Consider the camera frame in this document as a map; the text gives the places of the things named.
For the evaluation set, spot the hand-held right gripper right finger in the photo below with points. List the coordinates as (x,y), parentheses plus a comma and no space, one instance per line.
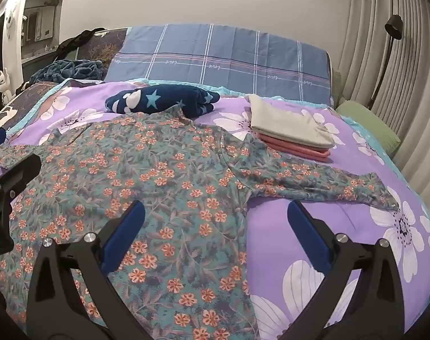
(307,233)

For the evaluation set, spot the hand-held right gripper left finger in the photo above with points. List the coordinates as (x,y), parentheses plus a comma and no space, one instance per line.
(124,232)

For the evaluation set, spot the teal floral shirt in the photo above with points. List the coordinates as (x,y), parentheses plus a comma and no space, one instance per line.
(165,184)

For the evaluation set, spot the folded pink and cream clothes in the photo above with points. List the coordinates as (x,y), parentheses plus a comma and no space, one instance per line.
(282,120)

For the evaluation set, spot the purple floral bed sheet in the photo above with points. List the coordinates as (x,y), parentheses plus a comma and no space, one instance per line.
(307,202)

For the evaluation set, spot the white cat figurine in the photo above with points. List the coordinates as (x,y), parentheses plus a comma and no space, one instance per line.
(4,85)

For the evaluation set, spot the brown floral bedding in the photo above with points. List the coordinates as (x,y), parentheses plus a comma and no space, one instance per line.
(27,94)

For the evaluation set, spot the pink folded cloth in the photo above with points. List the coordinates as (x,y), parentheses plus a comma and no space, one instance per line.
(300,151)

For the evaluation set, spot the dark blue crumpled blanket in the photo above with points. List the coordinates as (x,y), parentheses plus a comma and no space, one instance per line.
(69,71)

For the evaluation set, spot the green pillow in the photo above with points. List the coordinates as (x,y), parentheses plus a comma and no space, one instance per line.
(371,124)

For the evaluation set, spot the black garment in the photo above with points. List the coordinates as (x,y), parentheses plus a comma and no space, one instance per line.
(82,37)

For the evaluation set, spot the brown floral pillow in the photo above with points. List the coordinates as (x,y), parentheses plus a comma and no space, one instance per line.
(105,49)

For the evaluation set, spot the navy star fleece blanket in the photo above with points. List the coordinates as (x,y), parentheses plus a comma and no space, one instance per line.
(172,97)

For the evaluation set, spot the beige curtain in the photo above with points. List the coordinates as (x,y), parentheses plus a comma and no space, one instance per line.
(413,95)

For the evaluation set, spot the blue plaid pillow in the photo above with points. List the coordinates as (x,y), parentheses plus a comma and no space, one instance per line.
(218,60)

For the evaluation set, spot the black floor lamp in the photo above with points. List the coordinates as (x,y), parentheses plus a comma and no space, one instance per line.
(394,26)

